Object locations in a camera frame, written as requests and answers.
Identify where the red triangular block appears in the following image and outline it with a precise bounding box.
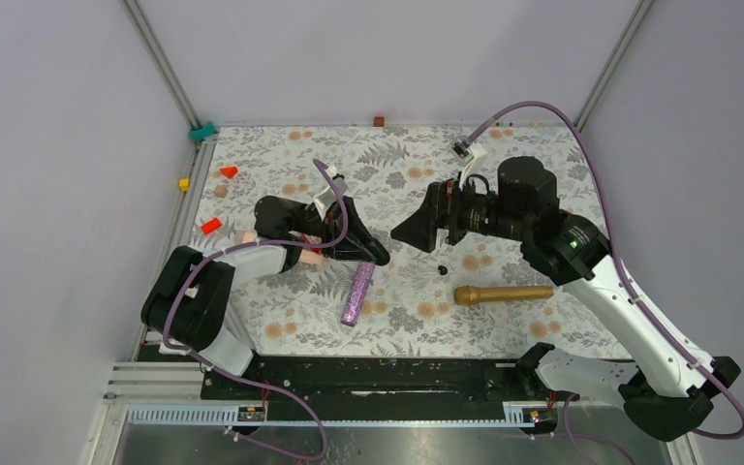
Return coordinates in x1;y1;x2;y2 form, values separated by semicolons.
219;166;238;179

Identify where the teal clamp block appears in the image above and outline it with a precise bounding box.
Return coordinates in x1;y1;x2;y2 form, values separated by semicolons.
188;121;218;142

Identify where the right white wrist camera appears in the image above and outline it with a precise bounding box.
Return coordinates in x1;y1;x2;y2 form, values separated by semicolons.
450;138;488;189

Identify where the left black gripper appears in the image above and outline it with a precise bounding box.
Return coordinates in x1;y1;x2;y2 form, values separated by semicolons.
289;195;382;262

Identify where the floral table mat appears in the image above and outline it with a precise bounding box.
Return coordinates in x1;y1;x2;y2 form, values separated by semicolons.
188;126;628;358

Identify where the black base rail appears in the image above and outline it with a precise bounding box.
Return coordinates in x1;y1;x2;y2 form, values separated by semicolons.
201;356;568;423

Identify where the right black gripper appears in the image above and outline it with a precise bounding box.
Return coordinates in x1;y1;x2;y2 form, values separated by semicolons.
390;170;531;251

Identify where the black oval earbud case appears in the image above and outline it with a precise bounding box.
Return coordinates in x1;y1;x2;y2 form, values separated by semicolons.
360;241;390;266

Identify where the purple glitter microphone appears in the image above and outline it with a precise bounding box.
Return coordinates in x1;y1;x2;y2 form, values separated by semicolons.
340;263;376;326

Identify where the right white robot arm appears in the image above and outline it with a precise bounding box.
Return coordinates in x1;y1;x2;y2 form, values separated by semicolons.
390;157;740;442

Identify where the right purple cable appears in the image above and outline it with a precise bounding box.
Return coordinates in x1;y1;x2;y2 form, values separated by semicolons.
468;100;744;465

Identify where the red rectangular block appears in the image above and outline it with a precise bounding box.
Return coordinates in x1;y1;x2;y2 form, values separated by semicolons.
201;217;223;235

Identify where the gold microphone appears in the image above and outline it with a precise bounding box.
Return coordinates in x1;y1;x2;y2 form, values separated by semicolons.
453;286;555;306

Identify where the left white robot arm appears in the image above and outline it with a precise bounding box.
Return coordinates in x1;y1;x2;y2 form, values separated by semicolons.
140;196;390;398

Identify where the peach pink microphone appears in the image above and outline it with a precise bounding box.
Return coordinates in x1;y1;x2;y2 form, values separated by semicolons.
233;230;325;265

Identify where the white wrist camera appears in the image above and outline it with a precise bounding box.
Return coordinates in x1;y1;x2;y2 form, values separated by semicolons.
450;138;488;189
313;174;348;220

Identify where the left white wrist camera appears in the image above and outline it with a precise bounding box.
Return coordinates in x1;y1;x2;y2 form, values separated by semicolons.
313;174;348;220

